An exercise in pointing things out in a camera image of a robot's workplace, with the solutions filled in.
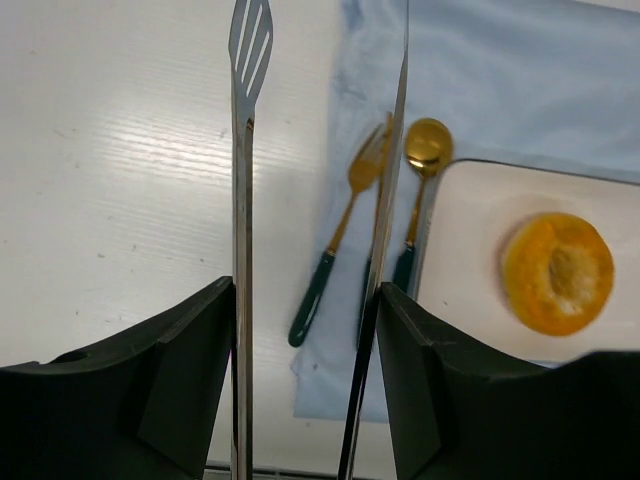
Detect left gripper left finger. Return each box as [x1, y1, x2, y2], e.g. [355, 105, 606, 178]
[1, 277, 234, 479]

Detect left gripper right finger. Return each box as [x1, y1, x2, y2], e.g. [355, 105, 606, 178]
[377, 283, 639, 479]

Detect orange round bagel bread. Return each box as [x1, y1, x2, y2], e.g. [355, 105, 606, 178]
[499, 212, 615, 336]

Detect silver metal tongs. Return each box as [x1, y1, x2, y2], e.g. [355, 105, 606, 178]
[228, 1, 409, 479]

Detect white rectangular plate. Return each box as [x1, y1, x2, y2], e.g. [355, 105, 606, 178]
[417, 160, 639, 363]

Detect light blue cloth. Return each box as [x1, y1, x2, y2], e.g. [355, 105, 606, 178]
[290, 0, 640, 425]

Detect gold spoon green handle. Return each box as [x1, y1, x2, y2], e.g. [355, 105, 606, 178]
[392, 118, 454, 293]

